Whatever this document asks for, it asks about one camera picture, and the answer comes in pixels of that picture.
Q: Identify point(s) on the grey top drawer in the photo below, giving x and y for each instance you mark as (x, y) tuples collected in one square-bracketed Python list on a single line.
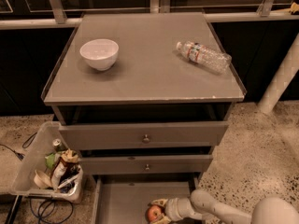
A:
[(143, 135)]

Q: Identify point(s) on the red apple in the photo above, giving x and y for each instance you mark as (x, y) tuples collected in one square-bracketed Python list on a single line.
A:
[(154, 214)]

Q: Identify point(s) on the grey drawer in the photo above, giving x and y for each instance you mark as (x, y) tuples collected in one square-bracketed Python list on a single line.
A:
[(125, 199), (145, 164), (143, 135)]

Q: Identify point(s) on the clear plastic bin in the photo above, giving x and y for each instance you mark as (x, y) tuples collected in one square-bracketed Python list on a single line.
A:
[(34, 160)]

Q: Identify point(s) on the metal window railing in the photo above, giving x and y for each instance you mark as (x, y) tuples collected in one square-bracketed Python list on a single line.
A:
[(22, 14)]

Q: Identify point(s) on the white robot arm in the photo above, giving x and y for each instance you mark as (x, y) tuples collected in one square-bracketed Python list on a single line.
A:
[(200, 205)]

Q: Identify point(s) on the grey bottom drawer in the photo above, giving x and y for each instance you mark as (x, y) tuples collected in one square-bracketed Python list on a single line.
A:
[(125, 199)]

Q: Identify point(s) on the crumpled wrappers and trash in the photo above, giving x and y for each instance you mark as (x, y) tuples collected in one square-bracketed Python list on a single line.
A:
[(64, 168)]

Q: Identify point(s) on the white ceramic bowl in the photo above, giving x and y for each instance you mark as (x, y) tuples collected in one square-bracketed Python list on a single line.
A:
[(100, 54)]

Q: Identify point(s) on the metal can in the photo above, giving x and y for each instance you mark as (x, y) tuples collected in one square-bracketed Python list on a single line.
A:
[(58, 145)]

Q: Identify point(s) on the white diagonal pipe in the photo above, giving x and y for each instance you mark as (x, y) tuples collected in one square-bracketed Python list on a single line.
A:
[(282, 78)]

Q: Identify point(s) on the clear plastic water bottle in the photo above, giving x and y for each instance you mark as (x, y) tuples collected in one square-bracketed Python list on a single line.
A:
[(215, 61)]

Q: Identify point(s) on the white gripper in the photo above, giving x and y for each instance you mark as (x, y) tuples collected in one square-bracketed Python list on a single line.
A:
[(172, 209)]

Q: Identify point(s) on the small white cup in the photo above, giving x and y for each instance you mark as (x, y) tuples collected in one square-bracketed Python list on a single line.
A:
[(42, 180)]

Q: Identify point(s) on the grey middle drawer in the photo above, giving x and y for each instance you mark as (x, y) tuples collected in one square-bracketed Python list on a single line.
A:
[(145, 164)]

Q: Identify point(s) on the grey drawer cabinet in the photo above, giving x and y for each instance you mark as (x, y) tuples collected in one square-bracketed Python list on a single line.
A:
[(149, 83)]

